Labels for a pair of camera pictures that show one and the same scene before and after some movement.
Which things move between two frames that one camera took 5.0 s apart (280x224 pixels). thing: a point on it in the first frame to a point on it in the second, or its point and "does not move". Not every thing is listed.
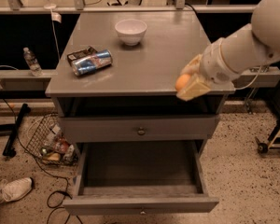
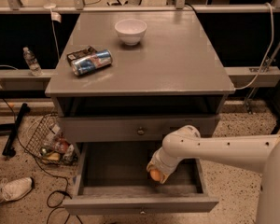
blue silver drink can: (100, 59) does not move
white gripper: (214, 63) to (161, 164)
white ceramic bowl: (131, 30) does not move
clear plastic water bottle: (32, 63) does not move
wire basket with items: (49, 143) does not move
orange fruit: (181, 81) to (155, 175)
